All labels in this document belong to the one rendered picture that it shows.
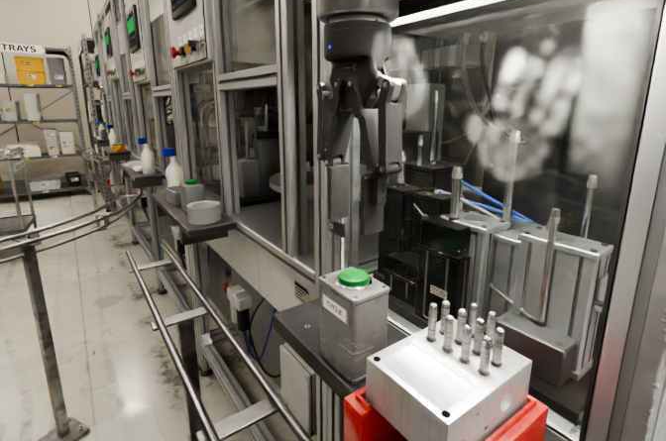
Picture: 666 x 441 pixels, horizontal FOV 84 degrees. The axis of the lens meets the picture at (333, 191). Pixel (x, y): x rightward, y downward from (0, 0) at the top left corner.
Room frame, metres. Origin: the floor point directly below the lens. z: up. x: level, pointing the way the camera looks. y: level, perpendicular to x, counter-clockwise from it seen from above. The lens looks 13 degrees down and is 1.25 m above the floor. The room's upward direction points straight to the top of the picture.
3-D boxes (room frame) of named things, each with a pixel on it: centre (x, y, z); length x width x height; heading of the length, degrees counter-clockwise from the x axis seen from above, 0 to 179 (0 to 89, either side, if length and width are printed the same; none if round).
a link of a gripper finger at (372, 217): (0.42, -0.05, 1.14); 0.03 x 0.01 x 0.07; 125
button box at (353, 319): (0.45, -0.03, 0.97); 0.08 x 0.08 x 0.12; 35
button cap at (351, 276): (0.44, -0.03, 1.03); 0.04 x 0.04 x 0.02
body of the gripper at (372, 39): (0.44, -0.03, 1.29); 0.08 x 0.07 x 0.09; 35
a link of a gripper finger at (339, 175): (0.47, -0.01, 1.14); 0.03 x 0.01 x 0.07; 125
